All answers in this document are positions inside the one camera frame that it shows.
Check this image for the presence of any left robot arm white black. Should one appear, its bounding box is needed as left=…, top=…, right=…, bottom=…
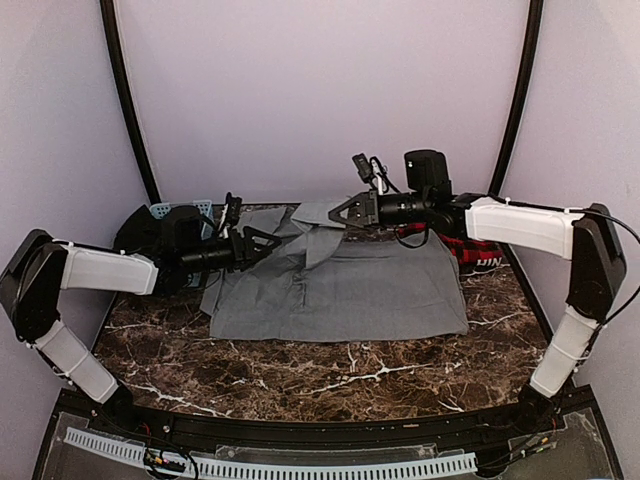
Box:
left=1, top=227, right=281, bottom=436

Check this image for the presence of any white slotted cable duct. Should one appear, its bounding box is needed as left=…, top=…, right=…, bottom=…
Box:
left=64, top=427, right=477, bottom=479

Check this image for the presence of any grey long sleeve shirt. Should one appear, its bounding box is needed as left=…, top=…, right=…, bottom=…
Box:
left=200, top=202, right=468, bottom=342

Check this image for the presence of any black left corner post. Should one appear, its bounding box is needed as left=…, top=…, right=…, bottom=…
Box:
left=99, top=0, right=161, bottom=204

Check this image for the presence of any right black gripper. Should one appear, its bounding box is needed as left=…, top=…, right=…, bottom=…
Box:
left=330, top=187, right=432, bottom=231

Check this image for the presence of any black right corner post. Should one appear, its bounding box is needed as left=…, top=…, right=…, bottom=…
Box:
left=488, top=0, right=544, bottom=195

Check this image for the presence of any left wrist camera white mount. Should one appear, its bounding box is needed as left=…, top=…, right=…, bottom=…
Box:
left=159, top=192, right=244, bottom=256

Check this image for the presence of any black garment in basket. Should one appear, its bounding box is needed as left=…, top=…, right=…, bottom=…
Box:
left=113, top=205, right=161, bottom=253

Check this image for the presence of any black curved front rail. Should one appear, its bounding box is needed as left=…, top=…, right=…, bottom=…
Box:
left=89, top=399, right=551, bottom=451

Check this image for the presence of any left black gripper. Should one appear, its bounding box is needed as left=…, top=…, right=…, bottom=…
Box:
left=181, top=226, right=281, bottom=274

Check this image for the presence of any black corner post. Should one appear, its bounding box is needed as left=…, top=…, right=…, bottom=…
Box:
left=99, top=0, right=161, bottom=204
left=488, top=0, right=544, bottom=195

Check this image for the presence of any red black plaid shirt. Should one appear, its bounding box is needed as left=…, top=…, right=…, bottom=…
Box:
left=394, top=223, right=504, bottom=272

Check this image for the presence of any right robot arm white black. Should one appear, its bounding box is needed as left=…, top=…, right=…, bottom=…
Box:
left=328, top=190, right=627, bottom=434

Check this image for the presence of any light blue plastic basket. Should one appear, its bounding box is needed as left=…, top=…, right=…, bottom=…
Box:
left=149, top=200, right=214, bottom=240

